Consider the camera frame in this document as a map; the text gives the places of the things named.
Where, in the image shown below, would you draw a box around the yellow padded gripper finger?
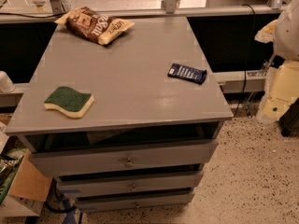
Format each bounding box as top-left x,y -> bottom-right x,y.
254,20 -> 277,44

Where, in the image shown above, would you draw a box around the brown chip bag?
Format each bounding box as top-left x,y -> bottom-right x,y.
55,7 -> 135,46

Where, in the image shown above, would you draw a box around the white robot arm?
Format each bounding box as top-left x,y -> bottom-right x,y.
254,0 -> 299,61

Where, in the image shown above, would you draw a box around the blue rxbar blueberry bar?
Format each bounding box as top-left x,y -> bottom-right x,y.
167,63 -> 207,85

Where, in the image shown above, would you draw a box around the grey drawer cabinet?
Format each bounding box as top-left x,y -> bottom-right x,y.
7,18 -> 232,203

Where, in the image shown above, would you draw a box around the middle grey drawer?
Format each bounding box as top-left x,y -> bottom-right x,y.
58,171 -> 203,198

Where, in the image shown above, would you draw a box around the grey drawer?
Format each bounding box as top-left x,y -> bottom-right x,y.
29,140 -> 218,177
76,189 -> 194,212
58,171 -> 203,198

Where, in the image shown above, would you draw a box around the bottom grey drawer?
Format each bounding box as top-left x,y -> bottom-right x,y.
76,189 -> 194,212

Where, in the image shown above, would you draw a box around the green yellow sponge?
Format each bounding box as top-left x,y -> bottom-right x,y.
44,86 -> 94,119

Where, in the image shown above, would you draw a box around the top grey drawer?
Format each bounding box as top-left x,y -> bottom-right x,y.
29,140 -> 218,177

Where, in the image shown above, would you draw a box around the white cylinder object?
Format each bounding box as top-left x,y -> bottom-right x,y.
0,71 -> 15,93

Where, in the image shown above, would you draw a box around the cardboard box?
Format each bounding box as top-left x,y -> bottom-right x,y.
0,113 -> 53,217

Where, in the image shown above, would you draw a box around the green snack bags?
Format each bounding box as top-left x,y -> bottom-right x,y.
0,148 -> 26,204

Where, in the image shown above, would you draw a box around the black cable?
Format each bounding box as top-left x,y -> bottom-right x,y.
233,3 -> 257,118

